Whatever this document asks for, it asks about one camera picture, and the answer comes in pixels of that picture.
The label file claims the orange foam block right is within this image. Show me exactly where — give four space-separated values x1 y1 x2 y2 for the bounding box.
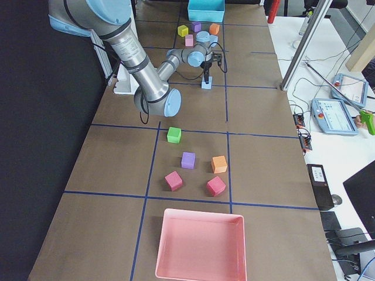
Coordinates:
211 155 228 174

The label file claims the purple foam block left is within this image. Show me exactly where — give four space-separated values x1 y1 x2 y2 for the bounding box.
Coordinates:
191 21 202 33

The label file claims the green grabber tool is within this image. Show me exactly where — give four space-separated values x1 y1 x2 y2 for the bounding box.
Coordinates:
306 62 374 135

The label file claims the orange black connector near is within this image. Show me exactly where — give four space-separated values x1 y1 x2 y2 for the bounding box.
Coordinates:
298 128 312 153

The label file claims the orange black connector far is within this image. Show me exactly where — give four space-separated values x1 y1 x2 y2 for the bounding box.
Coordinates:
293 113 305 129

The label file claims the purple foam block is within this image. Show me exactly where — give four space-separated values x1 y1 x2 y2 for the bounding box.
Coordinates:
191 21 202 33
181 152 196 169

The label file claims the near teach pendant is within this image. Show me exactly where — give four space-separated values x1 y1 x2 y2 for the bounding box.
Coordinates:
311 98 358 136

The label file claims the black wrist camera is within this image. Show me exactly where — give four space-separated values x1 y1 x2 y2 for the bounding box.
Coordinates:
212 52 222 67

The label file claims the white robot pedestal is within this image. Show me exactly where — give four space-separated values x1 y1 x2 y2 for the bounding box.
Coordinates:
112 0 141 95

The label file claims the green foam block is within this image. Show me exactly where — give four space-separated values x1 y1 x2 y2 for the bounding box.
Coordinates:
167 127 182 143

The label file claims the black camera cable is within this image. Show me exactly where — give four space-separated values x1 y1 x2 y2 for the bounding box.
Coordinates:
174 42 228 81

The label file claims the purple foam block right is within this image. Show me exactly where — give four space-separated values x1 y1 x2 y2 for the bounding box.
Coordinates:
181 152 196 169

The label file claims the black monitor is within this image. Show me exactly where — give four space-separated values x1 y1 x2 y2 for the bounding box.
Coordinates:
343 163 375 239

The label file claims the light blue block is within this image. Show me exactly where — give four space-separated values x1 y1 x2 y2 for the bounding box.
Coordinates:
201 76 213 90
209 35 218 47

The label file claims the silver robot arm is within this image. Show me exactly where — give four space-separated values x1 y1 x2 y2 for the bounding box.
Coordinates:
48 0 222 117

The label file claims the aluminium frame post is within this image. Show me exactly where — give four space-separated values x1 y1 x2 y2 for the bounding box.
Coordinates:
280 0 332 91

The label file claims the black power box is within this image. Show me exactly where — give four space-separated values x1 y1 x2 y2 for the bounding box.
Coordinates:
306 164 334 211

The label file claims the red cylinder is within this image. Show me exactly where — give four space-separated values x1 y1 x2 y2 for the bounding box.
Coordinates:
267 0 281 24

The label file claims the orange foam block left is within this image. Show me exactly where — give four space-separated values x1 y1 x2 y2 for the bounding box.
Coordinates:
209 23 220 35

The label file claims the far teach pendant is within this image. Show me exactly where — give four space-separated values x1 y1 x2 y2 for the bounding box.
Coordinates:
333 73 369 108

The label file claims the orange foam block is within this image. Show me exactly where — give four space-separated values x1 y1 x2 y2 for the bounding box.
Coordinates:
211 155 228 174
209 23 220 35

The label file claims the orange black connector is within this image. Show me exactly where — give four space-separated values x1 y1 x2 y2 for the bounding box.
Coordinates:
293 113 305 129
298 128 312 153

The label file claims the dark red foam block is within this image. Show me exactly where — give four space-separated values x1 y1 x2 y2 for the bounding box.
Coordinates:
164 170 183 191

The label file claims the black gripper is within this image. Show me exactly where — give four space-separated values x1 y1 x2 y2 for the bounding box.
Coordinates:
202 60 212 84

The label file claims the teach pendant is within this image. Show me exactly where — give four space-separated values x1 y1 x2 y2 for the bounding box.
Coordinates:
333 73 369 108
311 98 358 136

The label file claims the pink red foam block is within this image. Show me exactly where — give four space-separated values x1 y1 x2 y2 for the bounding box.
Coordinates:
206 176 226 197

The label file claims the pink plastic tray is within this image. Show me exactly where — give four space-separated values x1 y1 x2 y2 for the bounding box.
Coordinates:
155 208 247 280

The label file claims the yellow foam block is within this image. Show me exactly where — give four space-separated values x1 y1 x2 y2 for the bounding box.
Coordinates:
178 25 189 37

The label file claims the teal plastic bin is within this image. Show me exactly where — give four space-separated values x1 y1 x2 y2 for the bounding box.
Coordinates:
187 0 225 23

